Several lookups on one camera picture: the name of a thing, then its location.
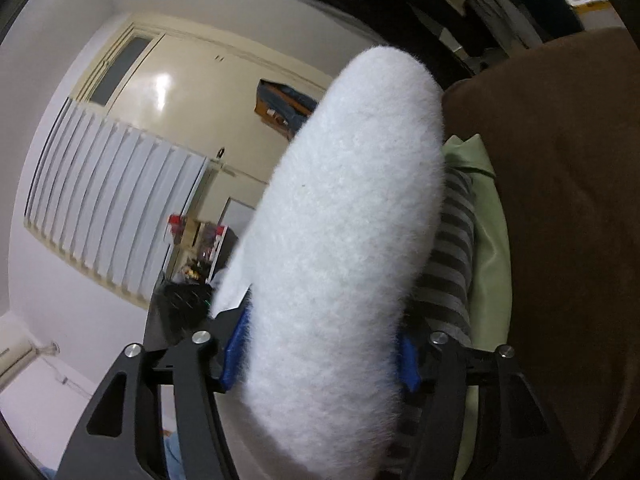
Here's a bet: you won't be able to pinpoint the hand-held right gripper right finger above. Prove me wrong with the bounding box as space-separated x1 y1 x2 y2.
385 330 586 480

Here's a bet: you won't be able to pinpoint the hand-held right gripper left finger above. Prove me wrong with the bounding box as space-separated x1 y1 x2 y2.
56 305 253 480

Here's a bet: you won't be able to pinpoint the white fluffy sweater black trim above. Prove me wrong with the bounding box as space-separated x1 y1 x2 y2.
210 46 446 480

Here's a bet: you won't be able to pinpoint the dark hanging clothes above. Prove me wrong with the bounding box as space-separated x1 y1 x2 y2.
272 0 586 80

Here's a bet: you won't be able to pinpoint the black basket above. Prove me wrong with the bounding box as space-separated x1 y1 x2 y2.
156 281 217 342

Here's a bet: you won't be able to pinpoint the cluttered shelf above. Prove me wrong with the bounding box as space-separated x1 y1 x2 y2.
165 214 237 286

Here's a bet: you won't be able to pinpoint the grey striped cloth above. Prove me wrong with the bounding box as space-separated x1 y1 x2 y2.
385 167 476 480

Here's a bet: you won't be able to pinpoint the light blue cloth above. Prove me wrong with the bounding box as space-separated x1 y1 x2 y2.
161 430 187 480

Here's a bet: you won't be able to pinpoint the green cloth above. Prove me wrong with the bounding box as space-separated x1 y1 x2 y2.
442 134 514 480

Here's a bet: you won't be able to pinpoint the white window blinds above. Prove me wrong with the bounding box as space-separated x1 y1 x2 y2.
22 97 208 308

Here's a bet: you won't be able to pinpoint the white air conditioner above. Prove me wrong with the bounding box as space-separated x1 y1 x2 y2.
0 335 38 382

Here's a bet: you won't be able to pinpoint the brown blanket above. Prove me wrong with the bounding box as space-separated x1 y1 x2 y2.
442 27 640 480

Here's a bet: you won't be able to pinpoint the orange and blue bag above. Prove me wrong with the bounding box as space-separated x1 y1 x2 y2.
255 79 321 142

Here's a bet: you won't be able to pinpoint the white cable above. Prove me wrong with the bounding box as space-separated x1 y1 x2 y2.
49 342 97 397

